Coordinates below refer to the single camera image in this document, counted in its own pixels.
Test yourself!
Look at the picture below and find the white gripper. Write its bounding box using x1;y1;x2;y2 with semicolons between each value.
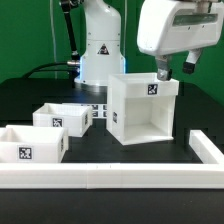
137;0;224;81

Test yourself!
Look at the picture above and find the white drawer cabinet box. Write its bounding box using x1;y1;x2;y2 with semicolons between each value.
106;73;179;145

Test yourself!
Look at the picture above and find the white drawer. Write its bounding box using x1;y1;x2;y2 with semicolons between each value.
33;103;93;137
0;125;68;163

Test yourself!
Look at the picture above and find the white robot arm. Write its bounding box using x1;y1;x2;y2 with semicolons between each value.
78;0;224;86

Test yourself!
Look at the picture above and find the white L-shaped fence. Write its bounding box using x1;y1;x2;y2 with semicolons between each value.
0;130;224;189

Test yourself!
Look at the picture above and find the white marker base plate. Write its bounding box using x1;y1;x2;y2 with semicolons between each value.
91;104;107;119

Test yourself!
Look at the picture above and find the black cable bundle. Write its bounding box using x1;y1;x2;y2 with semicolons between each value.
21;0;82;80

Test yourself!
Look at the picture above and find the white hanging cable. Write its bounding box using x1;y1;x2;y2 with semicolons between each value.
49;0;58;80

